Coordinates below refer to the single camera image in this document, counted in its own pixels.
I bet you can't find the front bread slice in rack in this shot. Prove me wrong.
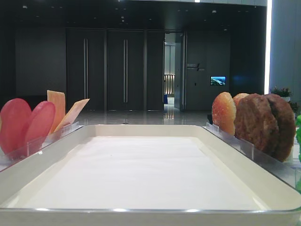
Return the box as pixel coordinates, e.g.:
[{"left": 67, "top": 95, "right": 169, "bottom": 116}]
[{"left": 212, "top": 92, "right": 236, "bottom": 136}]

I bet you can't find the bread slice in rack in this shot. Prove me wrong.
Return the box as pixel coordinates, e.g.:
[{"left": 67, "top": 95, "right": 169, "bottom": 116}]
[
  {"left": 212, "top": 92, "right": 236, "bottom": 136},
  {"left": 233, "top": 93, "right": 249, "bottom": 107}
]

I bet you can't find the leaning orange cheese slice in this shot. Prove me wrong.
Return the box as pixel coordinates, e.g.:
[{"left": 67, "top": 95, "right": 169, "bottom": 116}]
[{"left": 54, "top": 98, "right": 90, "bottom": 132}]

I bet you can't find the rear bread slice in rack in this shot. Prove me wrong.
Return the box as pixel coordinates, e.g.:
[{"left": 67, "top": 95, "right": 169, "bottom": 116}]
[{"left": 233, "top": 93, "right": 249, "bottom": 107}]

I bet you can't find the upright orange cheese slice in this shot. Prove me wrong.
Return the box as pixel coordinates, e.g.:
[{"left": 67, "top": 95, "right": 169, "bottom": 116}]
[{"left": 47, "top": 90, "right": 65, "bottom": 134}]

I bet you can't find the front brown meat patty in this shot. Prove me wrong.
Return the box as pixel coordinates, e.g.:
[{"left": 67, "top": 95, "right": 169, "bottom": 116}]
[{"left": 234, "top": 94, "right": 279, "bottom": 155}]

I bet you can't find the brown meat patty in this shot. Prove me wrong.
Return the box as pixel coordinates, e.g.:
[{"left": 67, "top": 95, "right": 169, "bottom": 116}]
[
  {"left": 234, "top": 94, "right": 279, "bottom": 155},
  {"left": 265, "top": 94, "right": 296, "bottom": 162}
]

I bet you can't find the small red tomato slice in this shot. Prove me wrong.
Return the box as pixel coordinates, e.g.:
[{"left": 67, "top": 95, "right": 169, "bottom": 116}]
[{"left": 23, "top": 101, "right": 55, "bottom": 145}]

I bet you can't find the rear brown meat patty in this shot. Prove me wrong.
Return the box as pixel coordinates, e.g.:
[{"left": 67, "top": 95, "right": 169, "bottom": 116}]
[{"left": 265, "top": 94, "right": 296, "bottom": 162}]

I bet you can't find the large red tomato slice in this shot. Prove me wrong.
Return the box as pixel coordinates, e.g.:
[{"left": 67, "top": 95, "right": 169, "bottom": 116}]
[{"left": 0, "top": 98, "right": 32, "bottom": 154}]

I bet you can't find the green lettuce piece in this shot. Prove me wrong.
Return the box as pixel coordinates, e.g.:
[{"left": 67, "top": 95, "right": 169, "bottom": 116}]
[{"left": 296, "top": 115, "right": 301, "bottom": 162}]

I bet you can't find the right dark double door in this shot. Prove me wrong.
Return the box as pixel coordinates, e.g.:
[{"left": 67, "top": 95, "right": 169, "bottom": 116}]
[{"left": 107, "top": 31, "right": 144, "bottom": 111}]

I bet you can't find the dark double door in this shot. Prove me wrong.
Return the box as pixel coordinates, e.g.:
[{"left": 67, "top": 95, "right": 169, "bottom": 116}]
[
  {"left": 107, "top": 31, "right": 144, "bottom": 111},
  {"left": 67, "top": 29, "right": 104, "bottom": 110}
]

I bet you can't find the white rectangular tray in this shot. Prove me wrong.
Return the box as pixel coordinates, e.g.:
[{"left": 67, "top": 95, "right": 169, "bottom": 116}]
[{"left": 0, "top": 125, "right": 301, "bottom": 226}]

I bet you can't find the left dark double door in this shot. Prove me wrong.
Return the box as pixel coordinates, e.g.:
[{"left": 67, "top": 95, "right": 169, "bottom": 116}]
[{"left": 67, "top": 29, "right": 104, "bottom": 110}]

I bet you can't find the potted plant with flowers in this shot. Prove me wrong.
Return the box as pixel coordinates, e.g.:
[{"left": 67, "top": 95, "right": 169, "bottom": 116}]
[{"left": 270, "top": 87, "right": 292, "bottom": 102}]

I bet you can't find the left clear acrylic rack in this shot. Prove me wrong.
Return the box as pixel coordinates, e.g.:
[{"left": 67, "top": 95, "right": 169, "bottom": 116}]
[{"left": 0, "top": 122, "right": 82, "bottom": 171}]

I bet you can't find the clear acrylic rack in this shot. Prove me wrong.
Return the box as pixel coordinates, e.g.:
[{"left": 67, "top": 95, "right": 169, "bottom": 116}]
[
  {"left": 0, "top": 122, "right": 82, "bottom": 171},
  {"left": 204, "top": 123, "right": 301, "bottom": 192}
]

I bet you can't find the right clear acrylic rack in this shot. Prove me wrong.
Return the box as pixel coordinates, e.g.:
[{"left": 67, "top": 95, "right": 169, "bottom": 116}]
[{"left": 204, "top": 123, "right": 301, "bottom": 192}]

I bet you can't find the wall mounted display screen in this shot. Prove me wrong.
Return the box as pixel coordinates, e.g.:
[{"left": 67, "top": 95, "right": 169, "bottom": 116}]
[{"left": 210, "top": 76, "right": 226, "bottom": 86}]

